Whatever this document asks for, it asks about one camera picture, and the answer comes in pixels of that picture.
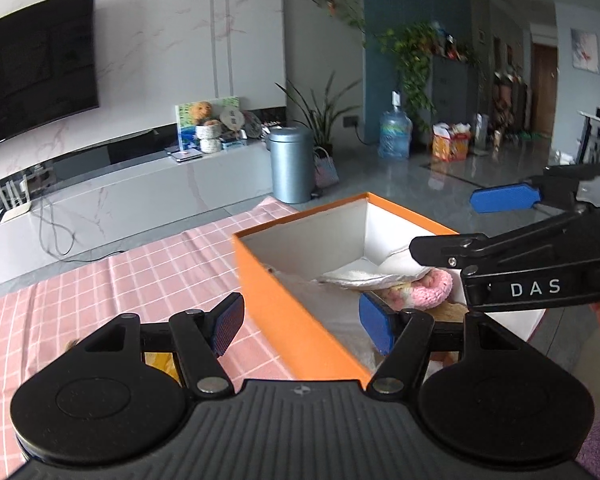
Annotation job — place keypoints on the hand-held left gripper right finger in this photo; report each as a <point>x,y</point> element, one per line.
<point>375,325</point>

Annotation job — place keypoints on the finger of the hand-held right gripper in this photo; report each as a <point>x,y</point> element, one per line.
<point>450,252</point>
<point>505,199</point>

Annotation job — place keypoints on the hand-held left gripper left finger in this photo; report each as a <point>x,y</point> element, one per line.
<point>227,325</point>

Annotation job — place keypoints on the pink white crochet hat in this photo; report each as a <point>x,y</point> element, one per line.
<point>430,290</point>

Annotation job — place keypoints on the orange cardboard box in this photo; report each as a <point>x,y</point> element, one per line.
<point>280,300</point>

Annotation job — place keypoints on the yellow cloth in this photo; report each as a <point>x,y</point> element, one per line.
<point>160,365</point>

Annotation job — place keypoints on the tan loofah sponge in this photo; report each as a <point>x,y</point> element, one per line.
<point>450,311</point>

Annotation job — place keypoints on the orange gift bag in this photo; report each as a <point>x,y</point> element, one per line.
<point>450,147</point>

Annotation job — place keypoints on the pink checked mat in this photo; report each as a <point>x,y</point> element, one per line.
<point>130,280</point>

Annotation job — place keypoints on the brown wooden door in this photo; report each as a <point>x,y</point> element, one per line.
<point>545,90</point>

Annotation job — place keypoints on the grey storage cabinet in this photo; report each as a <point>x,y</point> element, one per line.
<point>455,90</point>

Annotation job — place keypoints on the blue water bottle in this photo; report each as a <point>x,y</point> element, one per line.
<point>395,135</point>

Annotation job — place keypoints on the woven basket bag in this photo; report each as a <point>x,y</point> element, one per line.
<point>326,170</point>

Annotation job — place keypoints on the white tv cabinet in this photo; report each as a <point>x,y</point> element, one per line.
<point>130,195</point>

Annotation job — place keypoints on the trailing green vine plant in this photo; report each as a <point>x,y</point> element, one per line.
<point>415,60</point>

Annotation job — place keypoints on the grey metal trash can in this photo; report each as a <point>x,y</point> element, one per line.
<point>290,165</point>

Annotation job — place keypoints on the grey flat device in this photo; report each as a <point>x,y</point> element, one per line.
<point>185,156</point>

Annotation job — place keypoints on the purple fuzzy garment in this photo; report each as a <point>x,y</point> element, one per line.
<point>597,452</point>

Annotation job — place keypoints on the white woven basket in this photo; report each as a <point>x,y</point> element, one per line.
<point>210,140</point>

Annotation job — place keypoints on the long-leaf potted plant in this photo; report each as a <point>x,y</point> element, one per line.
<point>320,115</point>

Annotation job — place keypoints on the round hand fan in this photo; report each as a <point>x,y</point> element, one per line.
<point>232,120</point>

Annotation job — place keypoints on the colourful picture board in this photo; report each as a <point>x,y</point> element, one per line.
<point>190,120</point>

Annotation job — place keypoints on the white router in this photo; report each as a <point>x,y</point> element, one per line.
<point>15,212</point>

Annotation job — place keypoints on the black flat television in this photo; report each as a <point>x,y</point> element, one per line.
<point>30,70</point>

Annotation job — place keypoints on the wall painting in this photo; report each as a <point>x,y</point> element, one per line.
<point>585,50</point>

